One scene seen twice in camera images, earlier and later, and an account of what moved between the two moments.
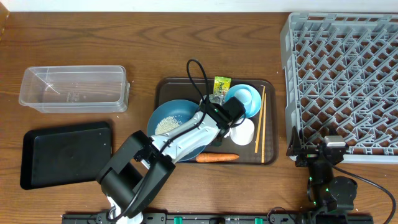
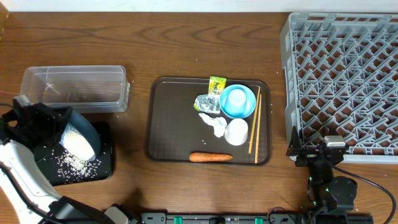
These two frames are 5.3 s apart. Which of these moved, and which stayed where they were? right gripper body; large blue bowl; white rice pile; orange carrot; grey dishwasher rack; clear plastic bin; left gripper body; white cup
Moved: orange carrot; large blue bowl; left gripper body; white rice pile; white cup
Stayed: grey dishwasher rack; clear plastic bin; right gripper body
